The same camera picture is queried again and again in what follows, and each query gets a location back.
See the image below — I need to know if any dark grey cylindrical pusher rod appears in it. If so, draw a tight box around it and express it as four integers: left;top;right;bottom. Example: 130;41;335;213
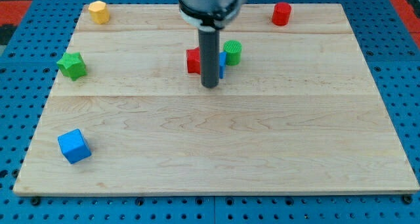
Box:
198;30;220;88

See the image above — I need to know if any blue triangle block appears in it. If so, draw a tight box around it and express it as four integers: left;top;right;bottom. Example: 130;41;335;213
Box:
219;51;226;79

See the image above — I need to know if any blue cube block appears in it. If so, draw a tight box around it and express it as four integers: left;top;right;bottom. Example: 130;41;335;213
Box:
58;129;92;164

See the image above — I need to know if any red star block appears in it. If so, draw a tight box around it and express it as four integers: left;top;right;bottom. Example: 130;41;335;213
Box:
186;47;201;74

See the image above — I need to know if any green cylinder block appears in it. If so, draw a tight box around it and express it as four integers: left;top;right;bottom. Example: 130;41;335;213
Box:
223;39;242;66

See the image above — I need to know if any red cylinder block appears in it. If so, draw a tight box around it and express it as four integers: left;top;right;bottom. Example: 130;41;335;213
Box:
272;2;292;26

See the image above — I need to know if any yellow hexagon block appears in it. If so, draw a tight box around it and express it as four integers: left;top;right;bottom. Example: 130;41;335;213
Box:
88;1;110;24

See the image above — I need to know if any light wooden board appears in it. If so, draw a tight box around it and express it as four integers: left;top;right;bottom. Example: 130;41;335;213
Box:
13;4;419;196

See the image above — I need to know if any green star block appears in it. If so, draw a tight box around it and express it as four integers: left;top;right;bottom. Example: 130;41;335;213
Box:
56;53;87;81

